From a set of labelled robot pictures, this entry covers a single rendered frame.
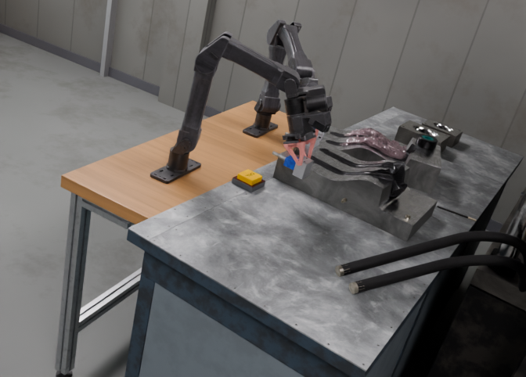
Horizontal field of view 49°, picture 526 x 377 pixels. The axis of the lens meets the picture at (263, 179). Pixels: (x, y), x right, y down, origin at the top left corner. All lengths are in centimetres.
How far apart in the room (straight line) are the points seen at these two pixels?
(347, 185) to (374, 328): 58
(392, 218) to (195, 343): 71
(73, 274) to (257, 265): 68
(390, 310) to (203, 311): 47
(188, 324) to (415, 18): 288
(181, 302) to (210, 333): 11
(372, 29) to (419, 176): 200
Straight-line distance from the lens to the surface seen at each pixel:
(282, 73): 173
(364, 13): 409
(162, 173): 186
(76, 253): 191
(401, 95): 408
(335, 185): 190
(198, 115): 180
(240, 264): 151
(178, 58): 466
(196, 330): 158
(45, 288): 265
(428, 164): 222
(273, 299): 142
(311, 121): 174
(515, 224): 189
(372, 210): 187
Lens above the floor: 164
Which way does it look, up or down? 25 degrees down
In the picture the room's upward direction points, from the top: 14 degrees clockwise
